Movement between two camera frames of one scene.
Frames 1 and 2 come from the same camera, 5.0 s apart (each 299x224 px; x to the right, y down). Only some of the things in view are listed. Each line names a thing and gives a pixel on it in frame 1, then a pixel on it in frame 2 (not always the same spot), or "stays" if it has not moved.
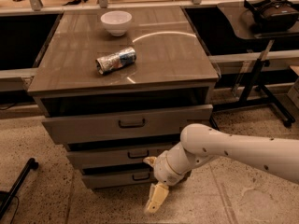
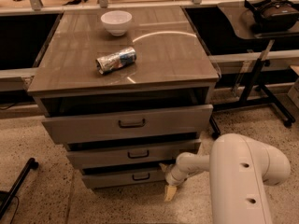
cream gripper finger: x=150 y=160 → x=163 y=167
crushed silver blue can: x=122 y=58 stays
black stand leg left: x=7 y=196 stays
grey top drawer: x=138 y=125 stays
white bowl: x=116 y=21 stays
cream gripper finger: x=157 y=195 → x=169 y=192
